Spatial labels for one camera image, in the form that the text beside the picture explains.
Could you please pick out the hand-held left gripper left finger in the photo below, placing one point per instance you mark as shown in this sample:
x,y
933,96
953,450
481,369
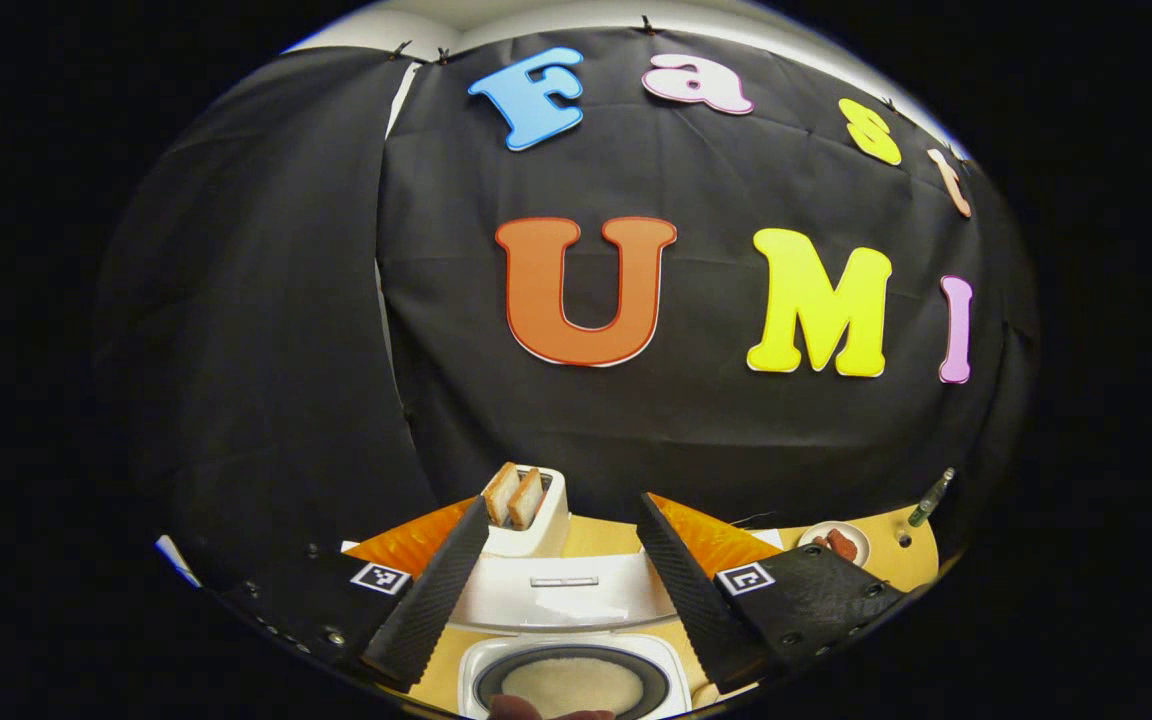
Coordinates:
x,y
431,600

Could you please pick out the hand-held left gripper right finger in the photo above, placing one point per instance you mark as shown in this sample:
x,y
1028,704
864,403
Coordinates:
x,y
686,600

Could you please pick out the white rice cooker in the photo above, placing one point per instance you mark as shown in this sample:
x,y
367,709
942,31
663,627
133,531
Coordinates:
x,y
566,600

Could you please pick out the white rice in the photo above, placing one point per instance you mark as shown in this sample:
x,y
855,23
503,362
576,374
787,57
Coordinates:
x,y
576,682

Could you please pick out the toasted bread slice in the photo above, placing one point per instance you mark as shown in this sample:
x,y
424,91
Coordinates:
x,y
526,500
501,495

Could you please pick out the white toaster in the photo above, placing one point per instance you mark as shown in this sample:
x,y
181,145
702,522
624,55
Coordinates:
x,y
546,530

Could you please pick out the white plate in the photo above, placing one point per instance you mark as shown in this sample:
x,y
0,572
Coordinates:
x,y
861,545

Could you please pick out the green glass bottle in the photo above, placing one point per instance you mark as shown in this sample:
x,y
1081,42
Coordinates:
x,y
931,497

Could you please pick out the black backdrop cloth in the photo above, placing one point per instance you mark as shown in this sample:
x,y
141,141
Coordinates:
x,y
286,300

